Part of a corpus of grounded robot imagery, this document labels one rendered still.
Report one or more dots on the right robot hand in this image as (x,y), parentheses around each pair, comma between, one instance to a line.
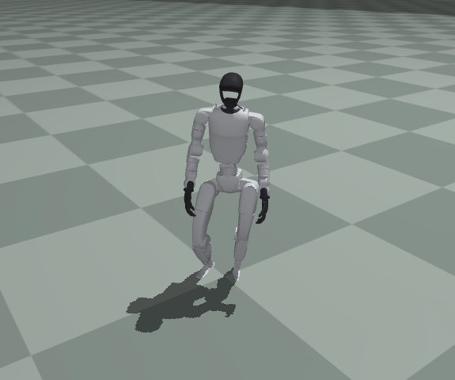
(187,198)

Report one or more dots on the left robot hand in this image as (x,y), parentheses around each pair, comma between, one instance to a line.
(264,196)

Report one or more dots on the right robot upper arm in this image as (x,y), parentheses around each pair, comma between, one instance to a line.
(198,128)

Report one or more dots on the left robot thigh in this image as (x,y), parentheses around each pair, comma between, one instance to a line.
(247,207)

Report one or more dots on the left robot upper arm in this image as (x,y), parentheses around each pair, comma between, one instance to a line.
(257,123)

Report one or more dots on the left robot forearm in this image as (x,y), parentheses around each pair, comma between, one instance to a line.
(263,173)

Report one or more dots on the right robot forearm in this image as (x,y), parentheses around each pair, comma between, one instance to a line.
(191,170)

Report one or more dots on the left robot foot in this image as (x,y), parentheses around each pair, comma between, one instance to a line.
(236,273)

